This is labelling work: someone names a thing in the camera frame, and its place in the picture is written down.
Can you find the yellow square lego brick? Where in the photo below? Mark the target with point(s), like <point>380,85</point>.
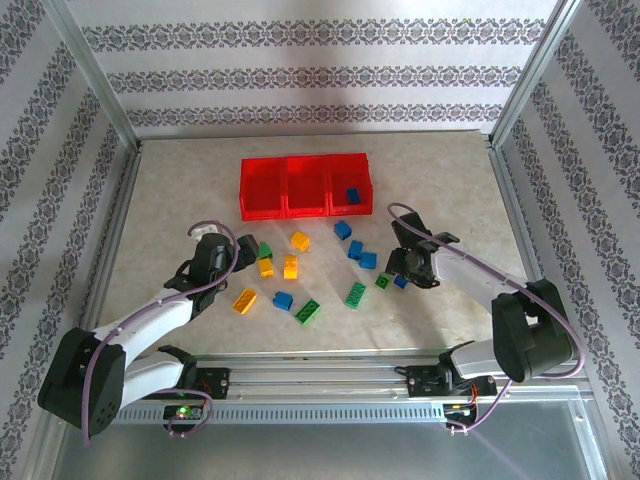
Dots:
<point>265,268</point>

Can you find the dark blue tall lego brick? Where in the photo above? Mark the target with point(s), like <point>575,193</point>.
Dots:
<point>354,196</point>

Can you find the red plastic bin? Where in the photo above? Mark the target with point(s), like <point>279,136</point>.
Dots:
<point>340,175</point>
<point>306,195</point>
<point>262,197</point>

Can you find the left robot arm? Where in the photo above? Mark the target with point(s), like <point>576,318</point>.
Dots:
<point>150,315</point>

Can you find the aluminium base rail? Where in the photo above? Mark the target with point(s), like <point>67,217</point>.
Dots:
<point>325,380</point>

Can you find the blue oblong lego brick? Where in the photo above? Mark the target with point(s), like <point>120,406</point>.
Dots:
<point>369,260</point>

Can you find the green square lego brick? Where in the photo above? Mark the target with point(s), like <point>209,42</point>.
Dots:
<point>384,281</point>

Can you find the yellow lego with 120 print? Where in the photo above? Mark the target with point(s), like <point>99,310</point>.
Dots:
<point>290,267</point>

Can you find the long yellow lego brick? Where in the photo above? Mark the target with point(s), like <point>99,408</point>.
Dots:
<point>244,301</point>

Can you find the long green lego brick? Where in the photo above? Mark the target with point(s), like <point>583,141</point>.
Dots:
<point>355,295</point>
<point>307,312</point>

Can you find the green curved lego brick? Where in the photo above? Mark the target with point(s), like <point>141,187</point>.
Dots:
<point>265,251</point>

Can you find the aluminium side rail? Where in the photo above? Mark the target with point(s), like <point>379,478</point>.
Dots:
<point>114,225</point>
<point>510,200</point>

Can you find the small blue lego brick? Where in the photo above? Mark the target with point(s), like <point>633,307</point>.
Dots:
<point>400,282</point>

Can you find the aluminium frame post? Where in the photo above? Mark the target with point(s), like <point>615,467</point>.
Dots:
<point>94,75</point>
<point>532,75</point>

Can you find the controller board with green light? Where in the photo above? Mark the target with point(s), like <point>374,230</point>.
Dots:
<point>182,412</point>

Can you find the grey metal sheet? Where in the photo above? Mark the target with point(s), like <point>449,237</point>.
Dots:
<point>325,450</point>

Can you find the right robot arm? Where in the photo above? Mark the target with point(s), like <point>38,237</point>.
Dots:
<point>475,272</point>

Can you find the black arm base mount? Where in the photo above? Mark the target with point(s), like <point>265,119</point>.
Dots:
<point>214,382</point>
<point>425,382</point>

